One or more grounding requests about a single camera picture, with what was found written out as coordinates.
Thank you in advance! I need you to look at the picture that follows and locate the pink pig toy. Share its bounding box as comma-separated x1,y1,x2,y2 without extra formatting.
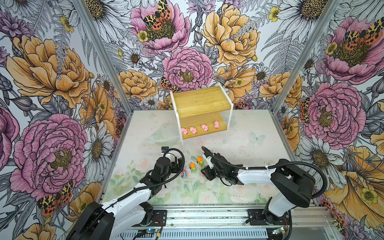
201,124,209,132
214,121,220,129
190,127,198,134
181,128,188,135

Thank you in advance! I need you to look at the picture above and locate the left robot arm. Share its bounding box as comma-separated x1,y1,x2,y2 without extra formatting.
66,153,185,240

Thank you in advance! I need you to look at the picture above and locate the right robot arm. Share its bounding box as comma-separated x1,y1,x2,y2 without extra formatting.
201,153,315,225

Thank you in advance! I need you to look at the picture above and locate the bamboo two-tier shelf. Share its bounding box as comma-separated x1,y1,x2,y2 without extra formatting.
170,84,234,143

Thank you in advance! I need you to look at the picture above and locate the green orange mixer truck toy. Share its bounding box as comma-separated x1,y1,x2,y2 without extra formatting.
197,157,205,167
190,163,197,173

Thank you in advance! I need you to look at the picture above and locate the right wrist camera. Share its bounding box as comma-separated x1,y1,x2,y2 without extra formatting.
204,153,214,169

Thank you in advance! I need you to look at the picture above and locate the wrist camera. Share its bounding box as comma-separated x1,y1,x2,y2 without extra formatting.
204,153,214,169
161,147,169,153

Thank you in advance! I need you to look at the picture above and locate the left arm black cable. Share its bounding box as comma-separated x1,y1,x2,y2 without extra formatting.
116,147,186,202

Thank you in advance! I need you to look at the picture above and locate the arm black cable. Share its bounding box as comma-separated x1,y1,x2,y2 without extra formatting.
200,146,328,199
116,147,186,202

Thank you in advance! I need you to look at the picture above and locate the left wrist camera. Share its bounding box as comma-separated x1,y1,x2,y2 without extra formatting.
161,147,169,153

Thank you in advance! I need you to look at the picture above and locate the aluminium front rail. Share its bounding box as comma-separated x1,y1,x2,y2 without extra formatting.
78,204,334,230

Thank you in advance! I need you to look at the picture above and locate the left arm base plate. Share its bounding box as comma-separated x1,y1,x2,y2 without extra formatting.
134,210,168,227

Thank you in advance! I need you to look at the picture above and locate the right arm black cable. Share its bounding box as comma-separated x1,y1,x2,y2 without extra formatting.
200,146,328,199

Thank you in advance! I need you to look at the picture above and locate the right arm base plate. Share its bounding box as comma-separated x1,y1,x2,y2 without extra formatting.
245,209,291,226

